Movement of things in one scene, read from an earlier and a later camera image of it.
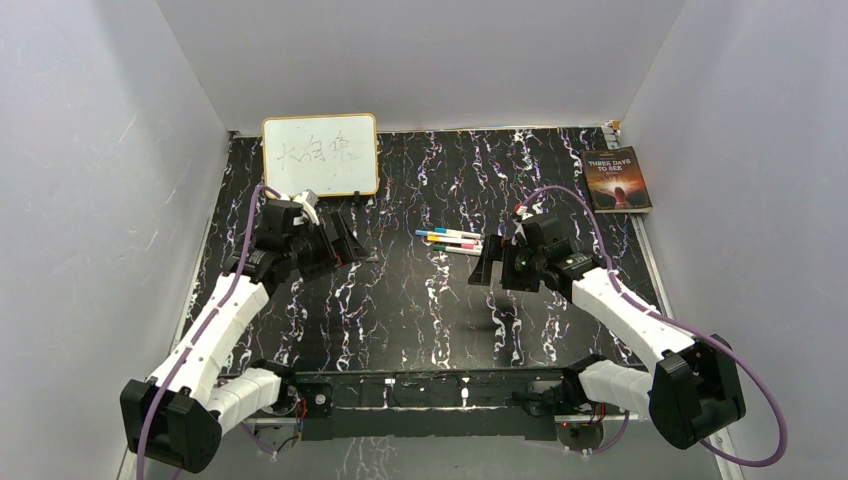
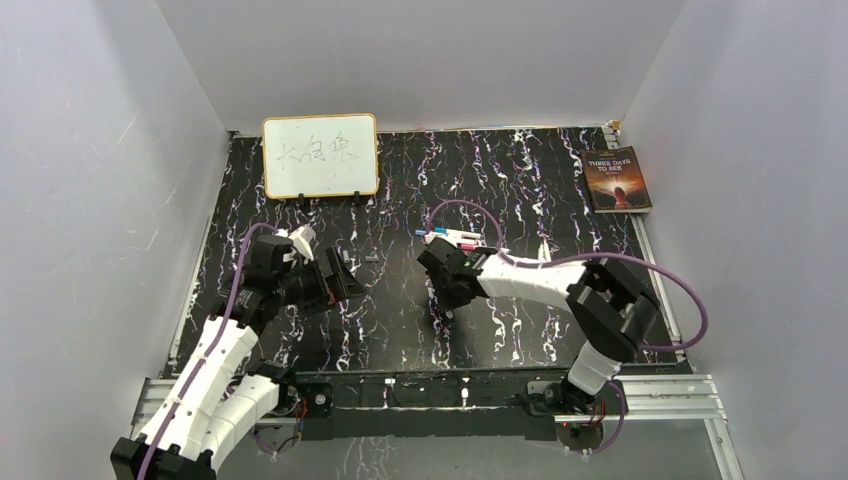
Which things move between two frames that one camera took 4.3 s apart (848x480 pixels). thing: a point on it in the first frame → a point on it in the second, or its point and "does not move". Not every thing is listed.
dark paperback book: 615,182 does not move
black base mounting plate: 458,403 does not move
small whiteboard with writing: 329,154 does not move
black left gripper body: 312,252 → 306,286
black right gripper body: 521,267 → 448,297
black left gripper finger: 346,245 → 344,282
